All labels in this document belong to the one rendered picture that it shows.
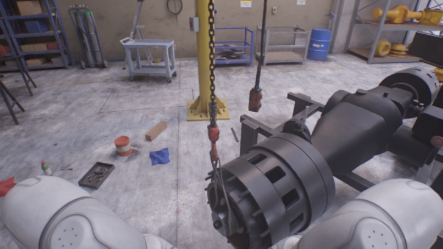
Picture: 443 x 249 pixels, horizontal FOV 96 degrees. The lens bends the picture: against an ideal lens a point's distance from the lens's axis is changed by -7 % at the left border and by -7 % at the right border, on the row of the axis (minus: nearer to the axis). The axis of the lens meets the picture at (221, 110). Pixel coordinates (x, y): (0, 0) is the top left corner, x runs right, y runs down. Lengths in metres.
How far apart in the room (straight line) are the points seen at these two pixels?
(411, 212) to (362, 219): 0.13
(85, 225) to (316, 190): 1.05
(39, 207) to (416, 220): 0.69
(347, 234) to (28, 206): 0.57
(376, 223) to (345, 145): 1.24
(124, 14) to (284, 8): 4.62
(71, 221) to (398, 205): 0.57
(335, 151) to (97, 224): 1.43
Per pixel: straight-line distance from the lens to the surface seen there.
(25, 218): 0.55
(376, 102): 2.09
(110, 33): 7.03
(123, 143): 2.99
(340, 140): 1.67
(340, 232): 0.44
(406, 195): 0.56
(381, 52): 7.98
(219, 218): 1.17
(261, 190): 1.06
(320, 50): 7.17
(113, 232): 0.45
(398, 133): 2.13
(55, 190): 0.55
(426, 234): 0.57
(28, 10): 7.29
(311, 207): 1.23
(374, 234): 0.44
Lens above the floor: 1.90
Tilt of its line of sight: 30 degrees down
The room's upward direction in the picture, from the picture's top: straight up
